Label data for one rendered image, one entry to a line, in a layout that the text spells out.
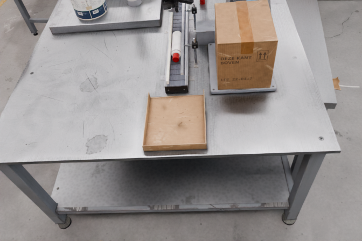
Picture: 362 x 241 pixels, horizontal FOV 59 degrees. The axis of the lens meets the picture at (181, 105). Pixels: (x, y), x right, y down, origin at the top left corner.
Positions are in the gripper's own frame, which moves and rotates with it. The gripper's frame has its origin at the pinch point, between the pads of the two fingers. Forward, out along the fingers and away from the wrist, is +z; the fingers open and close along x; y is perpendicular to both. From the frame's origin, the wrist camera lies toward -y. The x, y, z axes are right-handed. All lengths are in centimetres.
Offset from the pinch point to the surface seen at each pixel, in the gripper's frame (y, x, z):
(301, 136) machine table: -51, 76, -32
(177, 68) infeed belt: 0.1, 39.0, -16.3
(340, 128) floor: -107, 63, 71
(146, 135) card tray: 13, 73, -30
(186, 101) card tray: -4, 57, -21
